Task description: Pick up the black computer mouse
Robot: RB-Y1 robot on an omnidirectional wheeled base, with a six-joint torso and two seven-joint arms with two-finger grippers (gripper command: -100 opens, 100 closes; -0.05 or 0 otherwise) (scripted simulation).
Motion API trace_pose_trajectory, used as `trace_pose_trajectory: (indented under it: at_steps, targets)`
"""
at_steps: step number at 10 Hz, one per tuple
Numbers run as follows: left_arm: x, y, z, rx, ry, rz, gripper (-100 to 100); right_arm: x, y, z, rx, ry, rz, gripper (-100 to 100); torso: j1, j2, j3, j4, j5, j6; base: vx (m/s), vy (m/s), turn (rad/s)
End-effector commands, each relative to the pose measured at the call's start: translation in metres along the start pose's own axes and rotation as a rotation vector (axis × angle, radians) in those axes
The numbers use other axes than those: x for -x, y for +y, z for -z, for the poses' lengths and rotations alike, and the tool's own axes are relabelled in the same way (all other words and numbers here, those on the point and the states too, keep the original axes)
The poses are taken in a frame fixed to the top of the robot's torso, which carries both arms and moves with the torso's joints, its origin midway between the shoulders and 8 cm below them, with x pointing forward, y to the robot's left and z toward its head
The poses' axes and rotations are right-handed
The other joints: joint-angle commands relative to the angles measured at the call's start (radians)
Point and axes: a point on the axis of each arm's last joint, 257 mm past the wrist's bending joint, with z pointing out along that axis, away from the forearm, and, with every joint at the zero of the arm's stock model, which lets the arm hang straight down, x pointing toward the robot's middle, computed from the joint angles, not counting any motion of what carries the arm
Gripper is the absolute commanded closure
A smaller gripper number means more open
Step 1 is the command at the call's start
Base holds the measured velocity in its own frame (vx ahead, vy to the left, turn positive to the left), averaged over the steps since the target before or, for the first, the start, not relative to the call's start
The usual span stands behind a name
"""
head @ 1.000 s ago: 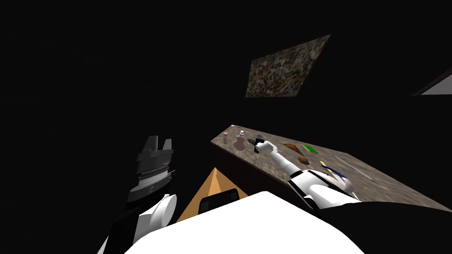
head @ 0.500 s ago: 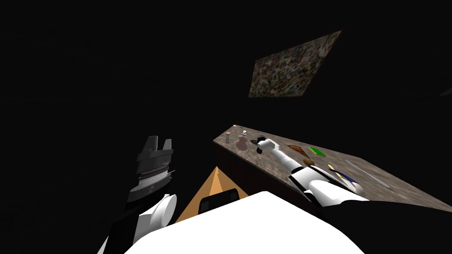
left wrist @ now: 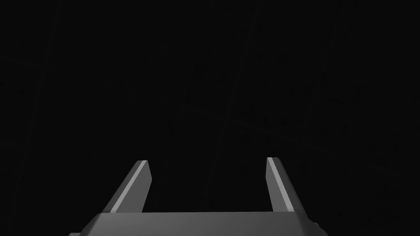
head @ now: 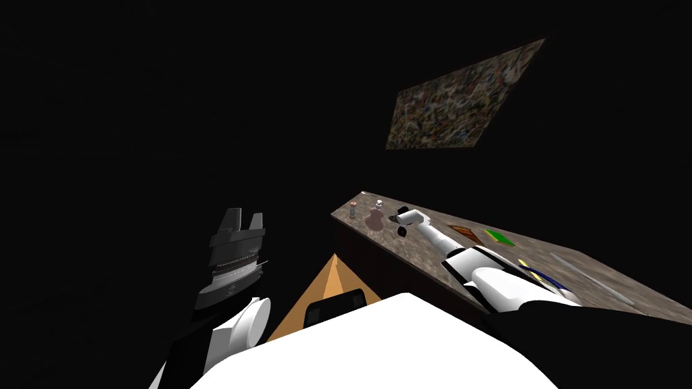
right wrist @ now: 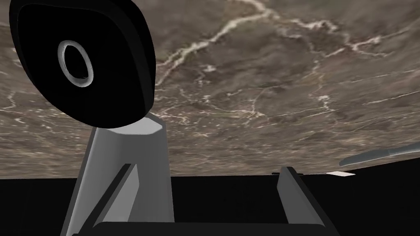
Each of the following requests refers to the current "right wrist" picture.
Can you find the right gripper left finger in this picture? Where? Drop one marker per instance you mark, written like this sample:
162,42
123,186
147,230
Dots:
122,196

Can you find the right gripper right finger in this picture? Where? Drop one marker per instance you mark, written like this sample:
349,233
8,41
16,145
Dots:
297,200

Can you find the white flat piece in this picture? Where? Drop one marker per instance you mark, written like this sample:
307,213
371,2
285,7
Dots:
341,173

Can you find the grey table knife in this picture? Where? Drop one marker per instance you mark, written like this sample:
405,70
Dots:
377,155

